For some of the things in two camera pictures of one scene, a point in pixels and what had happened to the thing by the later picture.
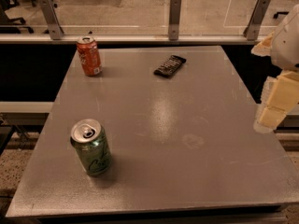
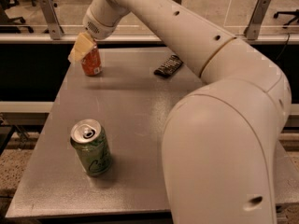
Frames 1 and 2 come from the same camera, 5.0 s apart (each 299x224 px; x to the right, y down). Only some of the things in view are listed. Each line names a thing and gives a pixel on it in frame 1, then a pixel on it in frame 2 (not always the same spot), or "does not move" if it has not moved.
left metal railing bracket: x=51 y=17 does not move
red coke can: x=90 y=55 does not move
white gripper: x=287 y=47 → x=99 y=28
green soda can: x=91 y=141 does not move
